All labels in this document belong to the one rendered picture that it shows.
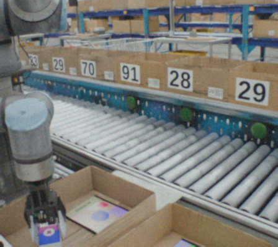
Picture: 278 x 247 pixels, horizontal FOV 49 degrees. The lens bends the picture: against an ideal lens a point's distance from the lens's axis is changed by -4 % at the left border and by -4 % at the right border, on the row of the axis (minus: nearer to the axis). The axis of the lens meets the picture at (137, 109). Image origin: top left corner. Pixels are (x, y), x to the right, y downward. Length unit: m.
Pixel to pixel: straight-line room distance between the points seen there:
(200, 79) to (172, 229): 0.90
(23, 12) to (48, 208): 0.55
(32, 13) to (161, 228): 0.69
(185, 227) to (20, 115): 0.50
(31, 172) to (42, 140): 0.07
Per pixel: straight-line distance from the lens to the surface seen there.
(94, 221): 0.94
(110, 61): 2.03
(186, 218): 0.85
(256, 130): 1.45
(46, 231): 0.89
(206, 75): 1.59
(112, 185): 1.02
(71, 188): 1.05
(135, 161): 1.31
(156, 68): 1.77
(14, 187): 1.17
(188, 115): 1.61
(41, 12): 0.96
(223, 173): 1.23
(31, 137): 0.68
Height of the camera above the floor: 1.33
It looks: 18 degrees down
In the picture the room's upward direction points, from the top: 3 degrees counter-clockwise
